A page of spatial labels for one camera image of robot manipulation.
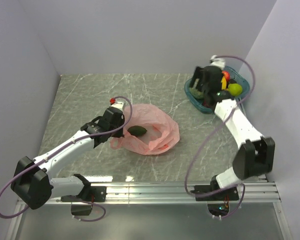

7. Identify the yellow banana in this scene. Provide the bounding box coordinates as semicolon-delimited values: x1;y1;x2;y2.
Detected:
221;77;228;90

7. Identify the dark green avocado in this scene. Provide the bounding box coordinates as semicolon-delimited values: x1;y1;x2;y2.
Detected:
127;125;147;137

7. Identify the pink plastic bag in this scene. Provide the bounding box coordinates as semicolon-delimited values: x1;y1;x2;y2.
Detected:
110;103;180;155

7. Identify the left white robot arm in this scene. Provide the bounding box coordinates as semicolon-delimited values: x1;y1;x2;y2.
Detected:
10;102;125;210

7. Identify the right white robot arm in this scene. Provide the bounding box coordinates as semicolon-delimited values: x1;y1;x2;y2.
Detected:
184;65;276;200

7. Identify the red apple in tray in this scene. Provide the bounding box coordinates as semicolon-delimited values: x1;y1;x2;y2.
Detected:
222;71;231;82

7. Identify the dark purple mangosteen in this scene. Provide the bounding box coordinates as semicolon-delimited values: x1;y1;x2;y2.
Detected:
228;78;237;84

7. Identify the green netted melon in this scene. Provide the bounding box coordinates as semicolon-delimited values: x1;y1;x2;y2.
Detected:
189;87;205;99

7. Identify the teal plastic tray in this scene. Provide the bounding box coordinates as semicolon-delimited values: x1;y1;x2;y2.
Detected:
184;65;251;114

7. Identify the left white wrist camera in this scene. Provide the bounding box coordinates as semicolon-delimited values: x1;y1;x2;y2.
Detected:
109;98;125;111

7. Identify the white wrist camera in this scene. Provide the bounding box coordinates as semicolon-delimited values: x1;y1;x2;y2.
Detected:
109;98;125;111
209;55;226;71

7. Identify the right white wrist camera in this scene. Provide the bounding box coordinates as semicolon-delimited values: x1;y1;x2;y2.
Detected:
209;55;226;71

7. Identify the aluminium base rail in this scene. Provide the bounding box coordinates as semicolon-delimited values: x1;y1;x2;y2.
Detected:
6;177;293;240

